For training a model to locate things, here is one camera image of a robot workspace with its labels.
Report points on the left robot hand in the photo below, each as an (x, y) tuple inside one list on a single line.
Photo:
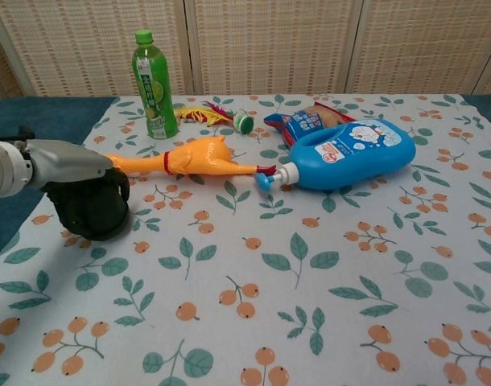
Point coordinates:
[(64, 163)]

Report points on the black round cap object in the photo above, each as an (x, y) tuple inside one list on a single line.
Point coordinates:
[(96, 209)]

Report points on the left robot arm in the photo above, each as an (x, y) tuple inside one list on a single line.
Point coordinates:
[(4, 169)]

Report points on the teal blue table cover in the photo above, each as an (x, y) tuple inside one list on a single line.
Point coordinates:
[(28, 120)]

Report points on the green tea bottle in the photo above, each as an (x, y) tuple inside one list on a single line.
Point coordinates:
[(154, 96)]

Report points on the yellow rubber chicken toy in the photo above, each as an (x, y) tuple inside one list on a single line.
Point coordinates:
[(201, 158)]

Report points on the feather shuttlecock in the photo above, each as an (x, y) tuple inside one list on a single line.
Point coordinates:
[(213, 114)]

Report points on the floral patterned tablecloth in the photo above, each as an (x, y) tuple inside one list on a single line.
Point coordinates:
[(269, 261)]

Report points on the woven bamboo folding screen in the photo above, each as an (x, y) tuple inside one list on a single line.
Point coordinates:
[(269, 44)]

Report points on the blue snack bag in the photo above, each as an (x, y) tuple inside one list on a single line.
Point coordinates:
[(306, 120)]

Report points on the blue pump detergent bottle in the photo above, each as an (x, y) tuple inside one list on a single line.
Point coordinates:
[(350, 157)]

